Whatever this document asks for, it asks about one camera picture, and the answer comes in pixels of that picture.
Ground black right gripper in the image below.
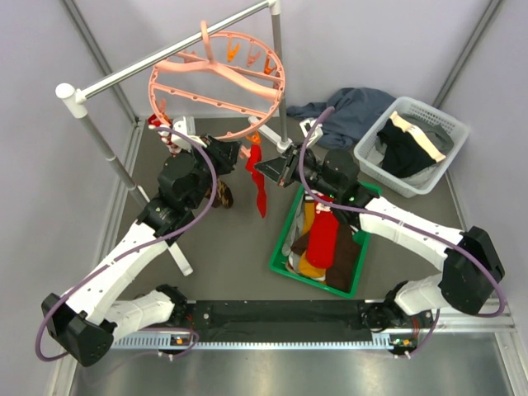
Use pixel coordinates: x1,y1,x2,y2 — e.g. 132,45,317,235
254,142,340,200

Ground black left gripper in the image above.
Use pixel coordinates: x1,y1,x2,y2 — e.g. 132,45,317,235
183,133,242,210

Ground pink round clip hanger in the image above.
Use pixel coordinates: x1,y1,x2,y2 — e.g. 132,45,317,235
148,23,285,158

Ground red santa sock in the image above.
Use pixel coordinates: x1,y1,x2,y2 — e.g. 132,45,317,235
306,201,339,270

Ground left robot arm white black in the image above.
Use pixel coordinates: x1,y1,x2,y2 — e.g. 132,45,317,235
37,135,250,367

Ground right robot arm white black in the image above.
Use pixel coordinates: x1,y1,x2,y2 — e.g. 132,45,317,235
255,145,505,327

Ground brown white striped sock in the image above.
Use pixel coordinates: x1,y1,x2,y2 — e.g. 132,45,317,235
304,194,318,205

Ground white plastic laundry basket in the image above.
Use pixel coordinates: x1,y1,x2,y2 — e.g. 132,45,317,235
354,97,469,198

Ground green plastic crate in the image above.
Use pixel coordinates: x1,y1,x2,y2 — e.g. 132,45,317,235
269,186,370,299

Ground blue grey cloth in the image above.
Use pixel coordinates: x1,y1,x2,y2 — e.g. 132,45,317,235
286,87,396,149

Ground mustard yellow sock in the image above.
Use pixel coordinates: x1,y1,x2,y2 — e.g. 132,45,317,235
298,201,326,282

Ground dark brown sock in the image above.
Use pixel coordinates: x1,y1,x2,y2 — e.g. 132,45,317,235
286,224,361,293

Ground black cream garment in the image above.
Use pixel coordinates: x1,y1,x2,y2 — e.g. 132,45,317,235
375,111,446,184

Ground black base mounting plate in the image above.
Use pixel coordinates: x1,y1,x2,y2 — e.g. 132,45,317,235
187,300,372,342

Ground white and silver drying rack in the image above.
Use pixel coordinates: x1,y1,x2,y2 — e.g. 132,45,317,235
55,1,292,276

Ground grey garment in basket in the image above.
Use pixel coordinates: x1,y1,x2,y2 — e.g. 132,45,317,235
402,114,454,155

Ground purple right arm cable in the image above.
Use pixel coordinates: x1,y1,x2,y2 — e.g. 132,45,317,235
297,106,507,360

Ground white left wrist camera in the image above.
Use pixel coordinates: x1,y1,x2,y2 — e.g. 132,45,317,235
160,115,206,153

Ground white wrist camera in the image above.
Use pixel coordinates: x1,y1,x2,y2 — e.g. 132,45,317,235
160,115,206,153
299,118,325,148

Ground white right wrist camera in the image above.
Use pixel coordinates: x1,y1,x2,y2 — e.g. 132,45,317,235
299,118,325,148

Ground grey slotted cable duct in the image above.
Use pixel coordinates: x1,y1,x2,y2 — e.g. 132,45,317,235
111,332,394,351

